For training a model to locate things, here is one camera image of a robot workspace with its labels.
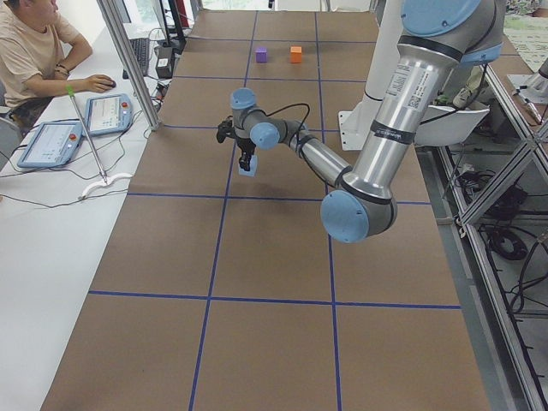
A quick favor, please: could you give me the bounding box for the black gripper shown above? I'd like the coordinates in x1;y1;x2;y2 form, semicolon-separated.
236;138;256;171

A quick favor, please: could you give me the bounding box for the light blue foam block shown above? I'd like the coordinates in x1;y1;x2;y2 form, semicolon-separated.
238;155;258;177

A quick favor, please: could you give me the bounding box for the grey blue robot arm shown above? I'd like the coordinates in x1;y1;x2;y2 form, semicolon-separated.
230;1;506;243

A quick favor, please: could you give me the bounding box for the purple block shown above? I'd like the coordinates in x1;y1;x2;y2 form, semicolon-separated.
255;46;268;63

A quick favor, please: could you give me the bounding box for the orange block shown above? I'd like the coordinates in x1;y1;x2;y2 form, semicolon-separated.
289;45;302;64

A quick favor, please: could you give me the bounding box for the black power adapter box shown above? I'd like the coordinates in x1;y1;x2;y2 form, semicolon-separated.
155;46;175;79

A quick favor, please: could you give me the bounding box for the far blue teach pendant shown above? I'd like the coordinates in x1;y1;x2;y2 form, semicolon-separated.
84;93;133;137

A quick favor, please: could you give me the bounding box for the blue teach pendant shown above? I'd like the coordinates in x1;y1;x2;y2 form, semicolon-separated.
84;93;133;137
17;121;83;169

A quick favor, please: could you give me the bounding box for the black keyboard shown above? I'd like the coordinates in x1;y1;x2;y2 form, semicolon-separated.
129;38;150;76

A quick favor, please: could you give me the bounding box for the near blue teach pendant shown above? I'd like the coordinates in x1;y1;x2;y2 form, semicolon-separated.
17;121;83;169

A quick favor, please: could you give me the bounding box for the white plastic chair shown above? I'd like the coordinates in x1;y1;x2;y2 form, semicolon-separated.
414;102;490;146

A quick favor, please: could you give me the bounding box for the seated person beige shirt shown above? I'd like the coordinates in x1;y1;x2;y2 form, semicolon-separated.
1;1;113;128

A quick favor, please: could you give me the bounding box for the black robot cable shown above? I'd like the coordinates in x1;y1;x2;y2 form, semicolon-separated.
267;102;331;189

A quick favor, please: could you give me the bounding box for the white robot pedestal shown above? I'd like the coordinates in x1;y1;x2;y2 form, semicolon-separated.
338;0;403;151

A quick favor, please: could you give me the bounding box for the metal reacher stick green handle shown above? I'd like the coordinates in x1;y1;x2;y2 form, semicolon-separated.
66;86;133;200

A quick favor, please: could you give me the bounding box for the aluminium frame post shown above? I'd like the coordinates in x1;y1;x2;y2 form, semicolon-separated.
97;0;160;131

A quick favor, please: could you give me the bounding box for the aluminium frame rail right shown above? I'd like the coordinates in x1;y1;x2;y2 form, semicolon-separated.
436;56;547;410

